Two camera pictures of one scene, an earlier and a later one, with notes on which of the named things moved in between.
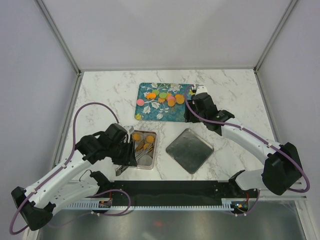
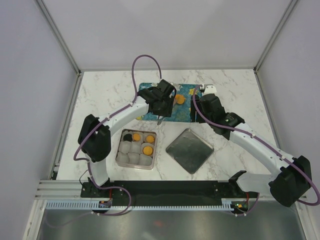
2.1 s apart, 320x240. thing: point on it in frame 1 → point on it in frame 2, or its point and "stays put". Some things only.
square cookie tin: x=144 y=142 stays put
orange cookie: x=150 y=139 stays put
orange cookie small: x=136 y=137 stays put
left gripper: x=129 y=158 → x=168 y=112
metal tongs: x=124 y=166 → x=159 y=120
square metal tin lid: x=189 y=150 stays put
